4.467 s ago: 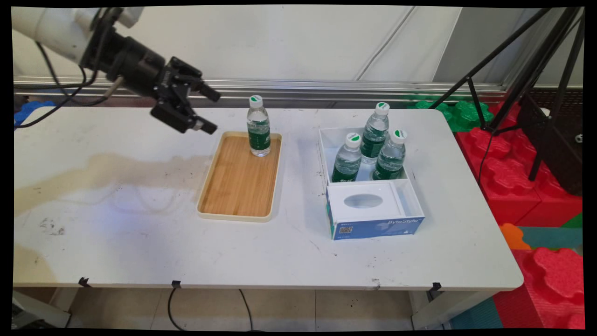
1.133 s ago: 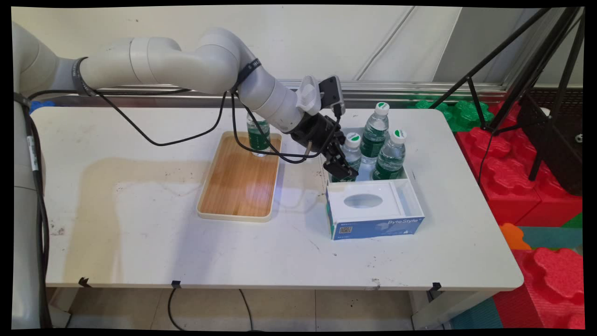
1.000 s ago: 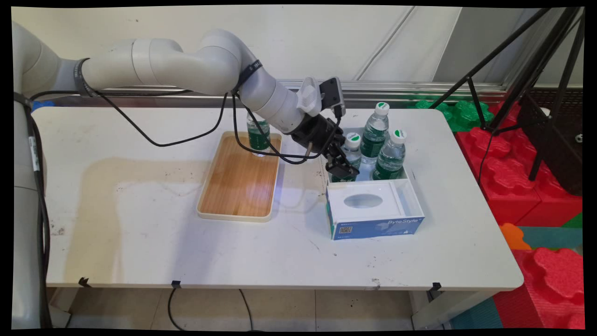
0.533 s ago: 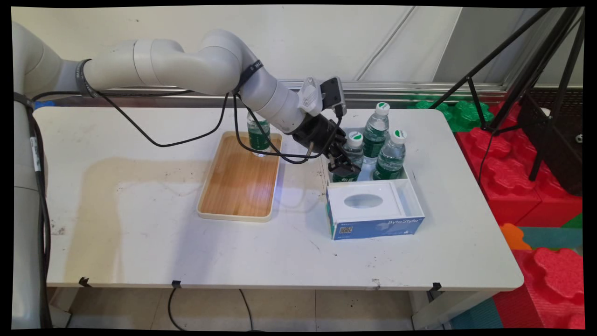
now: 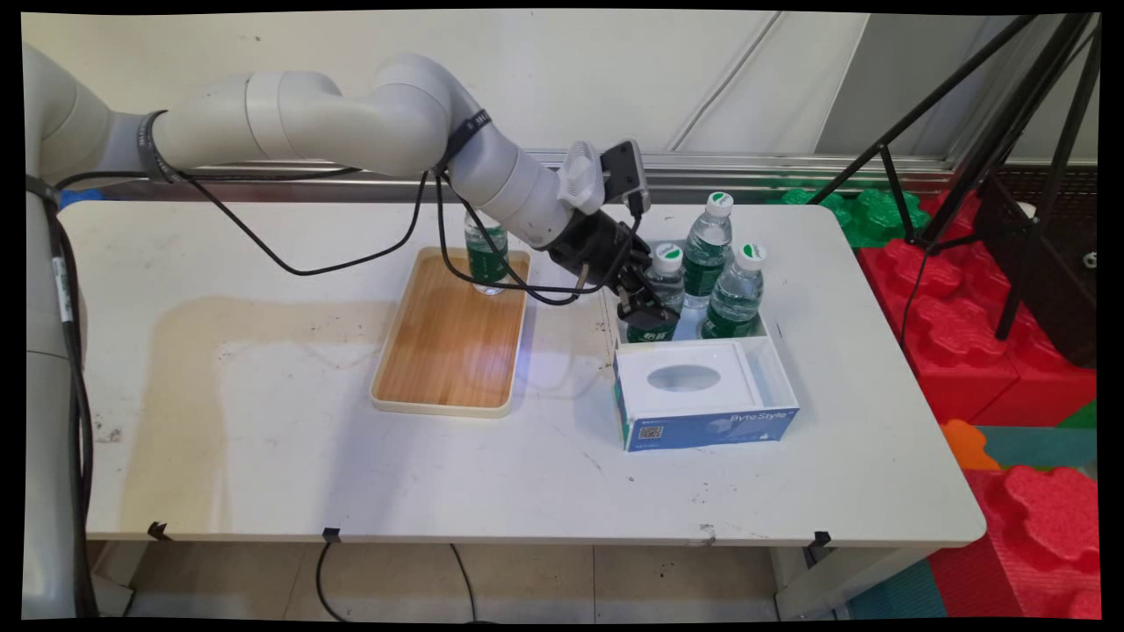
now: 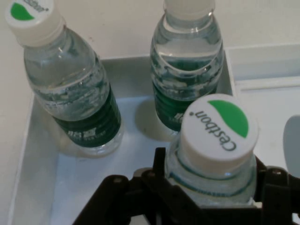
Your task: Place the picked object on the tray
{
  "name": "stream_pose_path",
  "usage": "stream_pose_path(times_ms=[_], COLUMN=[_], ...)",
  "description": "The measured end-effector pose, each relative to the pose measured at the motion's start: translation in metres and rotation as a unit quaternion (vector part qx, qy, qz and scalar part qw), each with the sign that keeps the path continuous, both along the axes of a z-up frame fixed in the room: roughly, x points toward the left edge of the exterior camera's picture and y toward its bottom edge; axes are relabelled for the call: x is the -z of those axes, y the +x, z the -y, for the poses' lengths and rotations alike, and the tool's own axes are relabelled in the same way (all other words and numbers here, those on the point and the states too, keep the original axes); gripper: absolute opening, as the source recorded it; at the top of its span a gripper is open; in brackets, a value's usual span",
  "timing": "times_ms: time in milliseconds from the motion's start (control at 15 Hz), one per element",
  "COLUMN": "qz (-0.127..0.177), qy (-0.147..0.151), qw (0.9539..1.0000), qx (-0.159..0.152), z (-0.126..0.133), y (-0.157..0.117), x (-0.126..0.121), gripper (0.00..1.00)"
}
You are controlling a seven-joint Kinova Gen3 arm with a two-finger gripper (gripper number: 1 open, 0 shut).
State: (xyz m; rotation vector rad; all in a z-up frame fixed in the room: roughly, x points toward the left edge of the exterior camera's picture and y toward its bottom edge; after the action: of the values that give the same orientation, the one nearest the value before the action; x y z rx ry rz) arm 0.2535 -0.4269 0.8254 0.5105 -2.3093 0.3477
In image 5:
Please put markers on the green foam block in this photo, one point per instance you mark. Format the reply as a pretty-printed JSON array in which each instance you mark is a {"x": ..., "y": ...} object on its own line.
[{"x": 869, "y": 215}]

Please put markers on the white table leg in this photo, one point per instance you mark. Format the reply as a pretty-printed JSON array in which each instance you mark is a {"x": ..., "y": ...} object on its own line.
[
  {"x": 834, "y": 584},
  {"x": 110, "y": 579}
]

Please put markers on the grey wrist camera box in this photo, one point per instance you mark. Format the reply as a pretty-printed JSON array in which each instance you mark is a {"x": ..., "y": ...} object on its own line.
[{"x": 622, "y": 171}]

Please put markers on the orange foam piece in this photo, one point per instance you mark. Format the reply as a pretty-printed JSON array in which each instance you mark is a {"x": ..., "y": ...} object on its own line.
[{"x": 966, "y": 443}]

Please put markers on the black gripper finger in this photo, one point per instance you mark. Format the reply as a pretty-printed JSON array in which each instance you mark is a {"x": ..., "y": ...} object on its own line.
[
  {"x": 650, "y": 314},
  {"x": 643, "y": 279}
]

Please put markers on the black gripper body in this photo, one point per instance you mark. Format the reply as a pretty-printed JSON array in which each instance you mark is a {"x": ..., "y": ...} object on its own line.
[{"x": 597, "y": 250}]

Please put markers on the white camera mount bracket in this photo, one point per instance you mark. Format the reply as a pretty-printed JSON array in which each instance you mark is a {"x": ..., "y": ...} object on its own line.
[{"x": 580, "y": 175}]

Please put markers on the black tripod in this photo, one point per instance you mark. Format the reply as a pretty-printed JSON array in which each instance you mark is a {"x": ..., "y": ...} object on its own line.
[{"x": 1010, "y": 105}]

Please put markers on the metal wall rail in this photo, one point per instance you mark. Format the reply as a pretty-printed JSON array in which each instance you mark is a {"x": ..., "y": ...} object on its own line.
[{"x": 746, "y": 167}]

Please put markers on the green label water bottle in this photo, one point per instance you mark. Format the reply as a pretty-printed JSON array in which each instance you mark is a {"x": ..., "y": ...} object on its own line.
[
  {"x": 486, "y": 259},
  {"x": 705, "y": 254},
  {"x": 736, "y": 303},
  {"x": 667, "y": 272}
]

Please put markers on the large red foam block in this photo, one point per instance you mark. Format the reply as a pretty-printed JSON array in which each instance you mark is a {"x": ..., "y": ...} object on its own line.
[{"x": 957, "y": 333}]

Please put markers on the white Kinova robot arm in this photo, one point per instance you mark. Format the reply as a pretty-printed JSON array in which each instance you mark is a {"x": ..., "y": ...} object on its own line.
[{"x": 395, "y": 118}]

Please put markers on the dark panel board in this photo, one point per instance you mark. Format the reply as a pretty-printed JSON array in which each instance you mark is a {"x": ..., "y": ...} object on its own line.
[{"x": 1045, "y": 281}]

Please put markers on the teal foam mat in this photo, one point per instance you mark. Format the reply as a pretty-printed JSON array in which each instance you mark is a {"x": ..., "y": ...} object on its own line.
[{"x": 1045, "y": 446}]

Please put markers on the white open box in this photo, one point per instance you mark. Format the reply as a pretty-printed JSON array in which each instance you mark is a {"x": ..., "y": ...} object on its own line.
[{"x": 773, "y": 329}]

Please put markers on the blue white tissue box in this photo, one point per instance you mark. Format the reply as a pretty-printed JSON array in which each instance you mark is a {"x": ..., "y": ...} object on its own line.
[{"x": 702, "y": 426}]

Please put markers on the bamboo tray with cream rim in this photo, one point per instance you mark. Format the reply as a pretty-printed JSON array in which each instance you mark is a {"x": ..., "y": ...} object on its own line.
[{"x": 452, "y": 342}]

